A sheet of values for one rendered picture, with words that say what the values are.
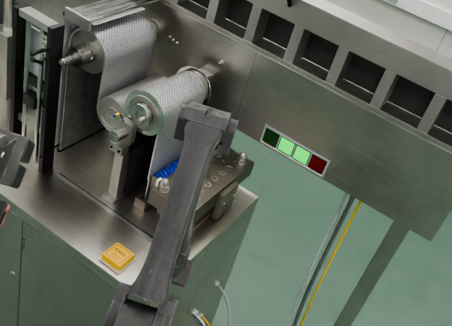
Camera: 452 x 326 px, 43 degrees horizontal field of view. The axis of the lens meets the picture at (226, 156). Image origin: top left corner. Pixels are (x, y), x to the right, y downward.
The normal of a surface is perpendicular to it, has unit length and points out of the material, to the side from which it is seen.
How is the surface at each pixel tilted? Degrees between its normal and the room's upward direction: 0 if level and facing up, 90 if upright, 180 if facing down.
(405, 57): 90
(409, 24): 90
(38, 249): 90
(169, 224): 44
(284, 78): 90
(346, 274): 0
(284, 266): 0
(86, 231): 0
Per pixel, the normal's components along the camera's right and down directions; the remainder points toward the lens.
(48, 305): -0.53, 0.40
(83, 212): 0.24, -0.77
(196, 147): 0.05, -0.18
